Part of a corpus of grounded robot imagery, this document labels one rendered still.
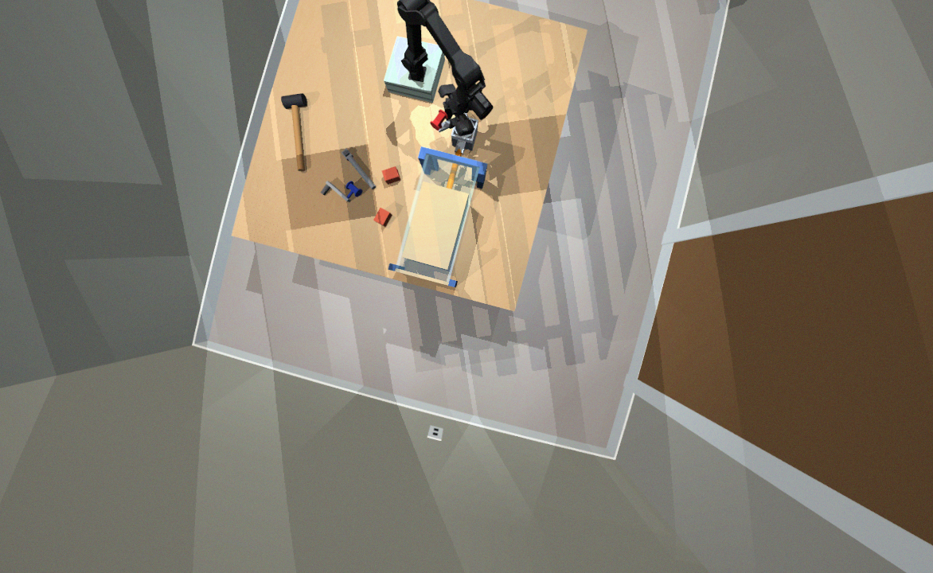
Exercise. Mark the grey metal rod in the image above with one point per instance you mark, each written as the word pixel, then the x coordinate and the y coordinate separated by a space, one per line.
pixel 350 158

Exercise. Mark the red block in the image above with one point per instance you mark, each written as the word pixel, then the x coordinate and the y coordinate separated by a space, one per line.
pixel 383 217
pixel 391 175

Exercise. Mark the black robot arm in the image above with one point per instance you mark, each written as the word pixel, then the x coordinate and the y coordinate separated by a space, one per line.
pixel 465 70

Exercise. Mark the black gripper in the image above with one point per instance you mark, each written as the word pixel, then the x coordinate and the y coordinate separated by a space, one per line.
pixel 454 106

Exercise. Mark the black rubber mallet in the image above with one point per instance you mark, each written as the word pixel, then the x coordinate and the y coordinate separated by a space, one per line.
pixel 295 101

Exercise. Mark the white and blue crank handle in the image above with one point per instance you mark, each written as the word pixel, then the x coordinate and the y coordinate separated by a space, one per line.
pixel 349 185

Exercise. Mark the clear-panelled rack with blue frame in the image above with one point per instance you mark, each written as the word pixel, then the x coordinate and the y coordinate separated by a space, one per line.
pixel 438 218

